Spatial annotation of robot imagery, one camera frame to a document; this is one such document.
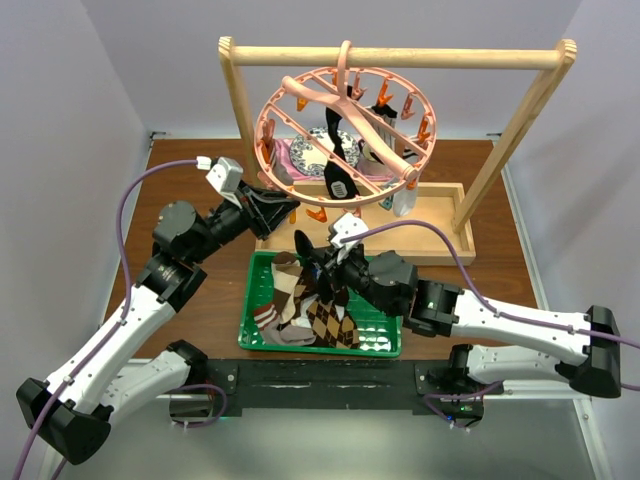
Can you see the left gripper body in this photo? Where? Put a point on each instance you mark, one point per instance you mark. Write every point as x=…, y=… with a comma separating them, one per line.
x=241, y=191

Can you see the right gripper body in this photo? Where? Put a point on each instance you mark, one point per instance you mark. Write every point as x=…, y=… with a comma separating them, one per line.
x=353, y=273

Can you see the grey sock with red stripes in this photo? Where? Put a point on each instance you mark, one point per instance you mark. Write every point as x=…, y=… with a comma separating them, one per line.
x=273, y=331
x=281, y=173

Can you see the pink round clip hanger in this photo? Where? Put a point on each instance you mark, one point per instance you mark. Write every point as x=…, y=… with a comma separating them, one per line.
x=365, y=132

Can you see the black sock with blue logo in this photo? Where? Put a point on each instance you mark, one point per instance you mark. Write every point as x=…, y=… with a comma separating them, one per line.
x=309, y=254

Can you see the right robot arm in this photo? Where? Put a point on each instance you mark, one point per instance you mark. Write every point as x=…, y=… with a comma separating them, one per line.
x=576, y=348

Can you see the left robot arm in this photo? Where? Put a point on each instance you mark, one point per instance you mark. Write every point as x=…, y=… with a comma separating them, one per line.
x=75, y=408

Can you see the orange clothespin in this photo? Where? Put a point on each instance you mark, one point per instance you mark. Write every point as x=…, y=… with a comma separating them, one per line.
x=319, y=215

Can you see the brown and cream sock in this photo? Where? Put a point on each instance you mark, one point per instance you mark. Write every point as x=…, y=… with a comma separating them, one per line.
x=293, y=292

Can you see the pink cloth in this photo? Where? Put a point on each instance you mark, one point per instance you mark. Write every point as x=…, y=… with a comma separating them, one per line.
x=282, y=154

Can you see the brown argyle sock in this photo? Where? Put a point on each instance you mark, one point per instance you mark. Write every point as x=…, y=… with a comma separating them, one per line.
x=332, y=324

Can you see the floral ceramic plate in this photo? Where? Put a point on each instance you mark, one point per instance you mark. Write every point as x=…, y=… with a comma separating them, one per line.
x=309, y=161

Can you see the green plastic tray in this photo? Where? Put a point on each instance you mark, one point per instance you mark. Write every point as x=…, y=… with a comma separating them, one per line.
x=380, y=335

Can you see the wooden hanging rack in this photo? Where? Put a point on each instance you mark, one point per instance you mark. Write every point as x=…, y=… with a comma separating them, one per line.
x=437, y=232

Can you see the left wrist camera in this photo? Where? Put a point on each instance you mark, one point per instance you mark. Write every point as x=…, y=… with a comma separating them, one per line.
x=222, y=173

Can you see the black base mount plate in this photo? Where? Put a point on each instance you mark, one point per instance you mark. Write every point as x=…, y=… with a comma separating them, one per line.
x=409, y=385

